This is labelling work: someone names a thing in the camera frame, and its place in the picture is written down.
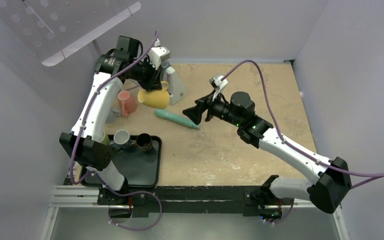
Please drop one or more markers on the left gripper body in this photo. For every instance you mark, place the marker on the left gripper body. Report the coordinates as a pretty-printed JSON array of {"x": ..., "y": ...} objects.
[{"x": 147, "y": 76}]

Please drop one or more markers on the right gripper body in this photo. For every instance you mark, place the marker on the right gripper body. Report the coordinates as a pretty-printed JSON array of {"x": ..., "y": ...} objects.
[{"x": 215, "y": 108}]

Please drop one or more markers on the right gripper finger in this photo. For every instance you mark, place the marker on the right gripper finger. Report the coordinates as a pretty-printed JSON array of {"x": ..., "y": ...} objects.
[
  {"x": 195, "y": 113},
  {"x": 203, "y": 100}
]

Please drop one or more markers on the yellow mug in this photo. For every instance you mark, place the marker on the yellow mug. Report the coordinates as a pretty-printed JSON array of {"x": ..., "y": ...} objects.
[{"x": 157, "y": 99}]

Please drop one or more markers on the pink mug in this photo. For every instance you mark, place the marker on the pink mug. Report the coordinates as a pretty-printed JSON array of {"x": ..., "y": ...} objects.
[{"x": 127, "y": 102}]

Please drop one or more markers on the brown mug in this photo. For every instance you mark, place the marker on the brown mug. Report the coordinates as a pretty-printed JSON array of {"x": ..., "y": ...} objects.
[{"x": 144, "y": 142}]

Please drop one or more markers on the blue-grey mug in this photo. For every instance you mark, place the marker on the blue-grey mug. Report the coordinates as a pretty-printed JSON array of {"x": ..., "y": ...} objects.
[{"x": 121, "y": 140}]

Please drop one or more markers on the green mug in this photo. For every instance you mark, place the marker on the green mug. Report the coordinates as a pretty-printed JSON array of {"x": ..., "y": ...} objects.
[{"x": 105, "y": 139}]

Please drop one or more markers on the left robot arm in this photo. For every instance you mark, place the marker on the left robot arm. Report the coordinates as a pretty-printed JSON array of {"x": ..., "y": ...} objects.
[{"x": 85, "y": 143}]

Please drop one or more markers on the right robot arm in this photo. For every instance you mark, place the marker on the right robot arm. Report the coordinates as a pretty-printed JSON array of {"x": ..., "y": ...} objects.
[{"x": 327, "y": 180}]

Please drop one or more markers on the light grey mug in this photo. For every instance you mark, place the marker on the light grey mug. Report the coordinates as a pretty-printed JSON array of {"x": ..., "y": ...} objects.
[{"x": 113, "y": 115}]

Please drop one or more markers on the dark teal cup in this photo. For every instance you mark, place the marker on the dark teal cup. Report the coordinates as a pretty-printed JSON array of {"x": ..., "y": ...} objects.
[{"x": 165, "y": 64}]

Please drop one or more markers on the white metronome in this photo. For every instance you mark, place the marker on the white metronome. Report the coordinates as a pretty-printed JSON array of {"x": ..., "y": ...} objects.
[{"x": 176, "y": 87}]

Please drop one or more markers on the teal toy microphone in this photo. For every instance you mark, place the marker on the teal toy microphone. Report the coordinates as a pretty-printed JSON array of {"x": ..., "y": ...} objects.
[{"x": 184, "y": 121}]

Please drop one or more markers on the tripod stand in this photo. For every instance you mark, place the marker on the tripod stand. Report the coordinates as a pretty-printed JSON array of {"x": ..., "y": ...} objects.
[{"x": 96, "y": 51}]

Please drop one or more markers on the perforated light panel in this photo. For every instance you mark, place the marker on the perforated light panel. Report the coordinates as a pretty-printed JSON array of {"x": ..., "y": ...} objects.
[{"x": 56, "y": 29}]

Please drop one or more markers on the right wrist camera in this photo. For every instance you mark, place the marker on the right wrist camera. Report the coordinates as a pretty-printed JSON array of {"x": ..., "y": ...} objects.
[{"x": 218, "y": 82}]

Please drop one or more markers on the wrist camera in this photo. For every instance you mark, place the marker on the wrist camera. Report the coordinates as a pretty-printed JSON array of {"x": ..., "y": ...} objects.
[
  {"x": 218, "y": 82},
  {"x": 158, "y": 54}
]

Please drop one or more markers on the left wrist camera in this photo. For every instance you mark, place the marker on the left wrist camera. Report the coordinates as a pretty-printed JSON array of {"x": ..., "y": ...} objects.
[{"x": 158, "y": 54}]

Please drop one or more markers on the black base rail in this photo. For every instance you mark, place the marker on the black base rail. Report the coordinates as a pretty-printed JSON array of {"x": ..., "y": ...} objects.
[{"x": 248, "y": 200}]

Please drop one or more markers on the aluminium frame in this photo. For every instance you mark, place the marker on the aluminium frame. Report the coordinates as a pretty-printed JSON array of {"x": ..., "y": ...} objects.
[{"x": 77, "y": 196}]

